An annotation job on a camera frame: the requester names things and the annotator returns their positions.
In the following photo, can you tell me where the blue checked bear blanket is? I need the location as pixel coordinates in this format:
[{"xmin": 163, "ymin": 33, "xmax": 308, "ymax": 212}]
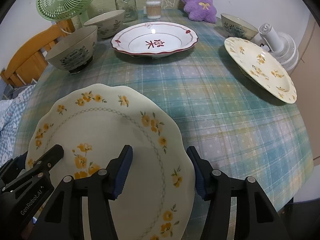
[{"xmin": 1, "ymin": 85, "xmax": 35, "ymax": 166}]

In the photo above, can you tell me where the large grey bowl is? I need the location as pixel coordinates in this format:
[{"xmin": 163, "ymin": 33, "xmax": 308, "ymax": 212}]
[
  {"xmin": 82, "ymin": 10, "xmax": 125, "ymax": 39},
  {"xmin": 45, "ymin": 25, "xmax": 98, "ymax": 74}
]

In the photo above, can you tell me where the purple plush bunny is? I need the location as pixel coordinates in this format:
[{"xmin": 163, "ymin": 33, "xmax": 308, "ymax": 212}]
[{"xmin": 181, "ymin": 0, "xmax": 217, "ymax": 23}]

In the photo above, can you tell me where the plaid green tablecloth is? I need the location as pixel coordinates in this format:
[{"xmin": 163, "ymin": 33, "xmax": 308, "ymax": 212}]
[{"xmin": 14, "ymin": 9, "xmax": 313, "ymax": 210}]

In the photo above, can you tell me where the white red-pattern deep plate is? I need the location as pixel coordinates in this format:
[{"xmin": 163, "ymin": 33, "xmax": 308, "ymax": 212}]
[{"xmin": 111, "ymin": 22, "xmax": 199, "ymax": 58}]

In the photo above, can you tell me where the small blue-pattern bowl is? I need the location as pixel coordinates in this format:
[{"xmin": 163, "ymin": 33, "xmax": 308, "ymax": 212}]
[{"xmin": 221, "ymin": 14, "xmax": 258, "ymax": 41}]

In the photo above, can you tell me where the glass jar red lid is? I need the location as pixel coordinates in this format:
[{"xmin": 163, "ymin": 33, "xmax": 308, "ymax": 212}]
[{"xmin": 115, "ymin": 0, "xmax": 138, "ymax": 23}]

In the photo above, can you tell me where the large yellow floral plate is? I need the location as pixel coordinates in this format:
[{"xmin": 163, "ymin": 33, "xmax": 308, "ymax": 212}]
[{"xmin": 25, "ymin": 84, "xmax": 195, "ymax": 239}]

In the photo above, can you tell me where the small yellow floral plate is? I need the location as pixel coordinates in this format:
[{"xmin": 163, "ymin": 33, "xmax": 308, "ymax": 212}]
[{"xmin": 224, "ymin": 37, "xmax": 297, "ymax": 104}]

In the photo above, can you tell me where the white small fan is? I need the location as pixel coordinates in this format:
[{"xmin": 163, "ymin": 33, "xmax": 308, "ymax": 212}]
[{"xmin": 258, "ymin": 23, "xmax": 299, "ymax": 72}]

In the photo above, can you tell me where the cotton swab container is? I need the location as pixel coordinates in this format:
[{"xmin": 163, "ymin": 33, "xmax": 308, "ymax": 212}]
[{"xmin": 146, "ymin": 0, "xmax": 162, "ymax": 20}]

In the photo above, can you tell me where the wooden bed headboard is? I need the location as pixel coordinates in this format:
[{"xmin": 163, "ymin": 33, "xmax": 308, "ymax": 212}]
[{"xmin": 1, "ymin": 20, "xmax": 75, "ymax": 87}]

